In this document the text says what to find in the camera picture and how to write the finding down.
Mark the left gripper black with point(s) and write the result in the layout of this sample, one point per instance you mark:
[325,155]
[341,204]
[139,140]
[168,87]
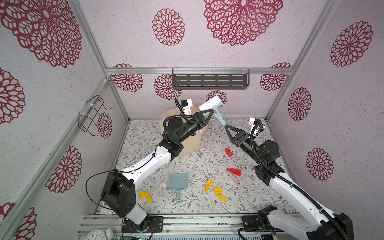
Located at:
[202,123]

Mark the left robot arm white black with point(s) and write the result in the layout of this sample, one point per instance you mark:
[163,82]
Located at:
[119,191]

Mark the black wire wall rack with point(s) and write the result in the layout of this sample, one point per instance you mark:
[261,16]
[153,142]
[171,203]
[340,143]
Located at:
[96,121]

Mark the red paper scrap lower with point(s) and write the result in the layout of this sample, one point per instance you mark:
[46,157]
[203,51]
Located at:
[236,172]

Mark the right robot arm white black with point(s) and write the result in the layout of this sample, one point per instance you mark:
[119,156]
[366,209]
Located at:
[316,222]

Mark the teal plastic dustpan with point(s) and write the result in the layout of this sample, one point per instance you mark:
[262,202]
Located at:
[178,182]

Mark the beige trash bin with liner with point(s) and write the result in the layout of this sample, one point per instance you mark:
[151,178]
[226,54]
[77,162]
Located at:
[193,143]

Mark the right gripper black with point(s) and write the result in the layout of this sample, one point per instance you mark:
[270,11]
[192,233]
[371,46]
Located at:
[242,141]

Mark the pink paper scrap left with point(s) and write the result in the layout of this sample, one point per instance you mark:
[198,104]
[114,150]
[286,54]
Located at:
[164,181]

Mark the red paper scrap upper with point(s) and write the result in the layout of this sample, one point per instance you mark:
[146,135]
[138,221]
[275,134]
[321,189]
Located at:
[228,152]

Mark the white dial gauge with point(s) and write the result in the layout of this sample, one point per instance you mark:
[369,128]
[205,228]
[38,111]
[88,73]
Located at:
[96,235]

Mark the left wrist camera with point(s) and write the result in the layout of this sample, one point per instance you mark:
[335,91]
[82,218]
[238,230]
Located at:
[186,106]

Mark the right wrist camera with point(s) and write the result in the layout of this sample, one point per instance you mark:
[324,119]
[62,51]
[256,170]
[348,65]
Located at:
[255,123]

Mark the pink paper scrap right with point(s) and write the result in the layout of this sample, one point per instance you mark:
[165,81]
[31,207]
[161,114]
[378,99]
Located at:
[234,183]

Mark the yellow paper scrap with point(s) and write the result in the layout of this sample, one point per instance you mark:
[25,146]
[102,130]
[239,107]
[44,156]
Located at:
[145,195]
[208,185]
[219,192]

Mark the pink paper scrap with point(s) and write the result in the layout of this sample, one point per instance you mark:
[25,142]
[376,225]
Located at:
[164,181]
[234,183]

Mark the red paper scrap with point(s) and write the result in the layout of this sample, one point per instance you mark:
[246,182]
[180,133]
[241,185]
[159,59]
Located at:
[228,152]
[236,172]

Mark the teal hand brush white bristles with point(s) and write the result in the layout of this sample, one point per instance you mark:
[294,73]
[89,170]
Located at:
[218,108]

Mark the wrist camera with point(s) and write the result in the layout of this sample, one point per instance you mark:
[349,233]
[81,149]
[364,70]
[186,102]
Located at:
[255,123]
[186,106]

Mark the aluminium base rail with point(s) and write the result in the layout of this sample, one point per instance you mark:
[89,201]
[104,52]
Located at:
[193,225]

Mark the dark metal wall shelf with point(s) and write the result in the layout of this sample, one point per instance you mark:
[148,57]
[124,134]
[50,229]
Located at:
[212,81]

